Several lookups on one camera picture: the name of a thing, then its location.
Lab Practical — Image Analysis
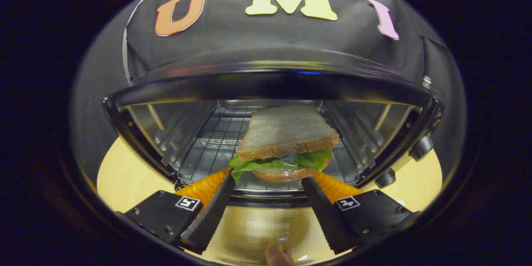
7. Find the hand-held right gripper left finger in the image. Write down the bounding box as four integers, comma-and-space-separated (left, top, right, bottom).
123, 167, 236, 255

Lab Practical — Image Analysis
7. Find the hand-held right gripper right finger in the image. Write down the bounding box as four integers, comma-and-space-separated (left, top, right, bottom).
301, 172, 416, 255

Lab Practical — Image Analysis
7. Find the black backdrop cloth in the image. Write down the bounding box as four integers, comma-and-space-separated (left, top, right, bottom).
71, 0, 466, 183

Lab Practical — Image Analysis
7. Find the lettuce sandwich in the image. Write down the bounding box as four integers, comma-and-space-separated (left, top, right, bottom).
228, 105, 340, 182

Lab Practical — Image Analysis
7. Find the black electric oven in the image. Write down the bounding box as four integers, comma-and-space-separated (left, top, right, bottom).
102, 48, 446, 264

